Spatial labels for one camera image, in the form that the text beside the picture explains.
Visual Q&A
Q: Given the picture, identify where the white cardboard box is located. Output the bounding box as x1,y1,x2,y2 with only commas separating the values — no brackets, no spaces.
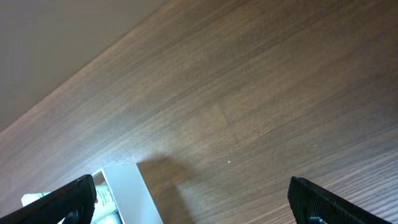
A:
21,164,164,224

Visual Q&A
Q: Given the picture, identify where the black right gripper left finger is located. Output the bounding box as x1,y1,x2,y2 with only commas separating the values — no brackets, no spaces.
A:
1,174,96,224

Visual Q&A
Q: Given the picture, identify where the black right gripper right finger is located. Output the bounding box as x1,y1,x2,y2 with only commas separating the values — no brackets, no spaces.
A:
287,176,390,224

